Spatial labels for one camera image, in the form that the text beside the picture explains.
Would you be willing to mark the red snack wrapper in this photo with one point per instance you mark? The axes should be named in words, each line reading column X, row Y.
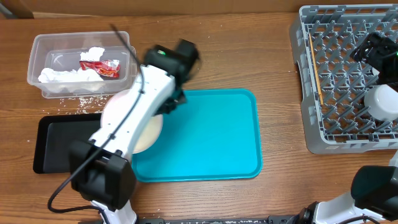
column 106, row 68

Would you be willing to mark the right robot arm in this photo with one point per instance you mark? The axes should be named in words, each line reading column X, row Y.
column 373, row 194

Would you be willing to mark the black plastic tray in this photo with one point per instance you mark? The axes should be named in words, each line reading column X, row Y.
column 54, row 136

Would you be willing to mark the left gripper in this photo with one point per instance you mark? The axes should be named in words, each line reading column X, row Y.
column 180, row 98

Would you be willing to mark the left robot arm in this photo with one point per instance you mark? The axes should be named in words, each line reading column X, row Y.
column 101, row 167

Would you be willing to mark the clear plastic bin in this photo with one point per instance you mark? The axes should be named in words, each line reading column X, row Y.
column 60, row 54

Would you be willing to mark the grey dishwasher rack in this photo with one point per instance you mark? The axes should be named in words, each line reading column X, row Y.
column 343, row 124

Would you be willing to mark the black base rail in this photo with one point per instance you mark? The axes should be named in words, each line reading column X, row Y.
column 273, row 219

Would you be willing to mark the large white plate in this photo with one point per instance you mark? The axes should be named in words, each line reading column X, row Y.
column 149, row 133

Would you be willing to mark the wooden chopstick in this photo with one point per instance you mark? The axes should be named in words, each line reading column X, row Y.
column 319, row 89

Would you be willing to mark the grey shallow bowl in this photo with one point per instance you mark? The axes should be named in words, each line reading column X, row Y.
column 382, row 103

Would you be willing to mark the white tissue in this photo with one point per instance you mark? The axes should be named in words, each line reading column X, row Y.
column 93, row 54
column 49, row 75

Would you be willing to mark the teal serving tray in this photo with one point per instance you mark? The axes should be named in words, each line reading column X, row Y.
column 215, row 135

